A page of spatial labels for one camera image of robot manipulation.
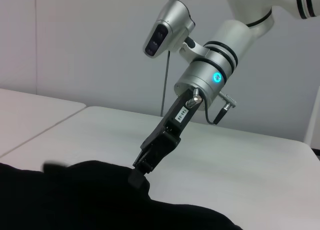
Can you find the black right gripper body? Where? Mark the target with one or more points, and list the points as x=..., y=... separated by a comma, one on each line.
x=170, y=132

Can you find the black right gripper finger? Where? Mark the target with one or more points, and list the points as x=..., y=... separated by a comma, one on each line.
x=138, y=178

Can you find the black t-shirt with FREE print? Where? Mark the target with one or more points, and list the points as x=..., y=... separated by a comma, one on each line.
x=75, y=202

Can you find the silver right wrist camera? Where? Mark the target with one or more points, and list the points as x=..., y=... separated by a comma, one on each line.
x=170, y=22

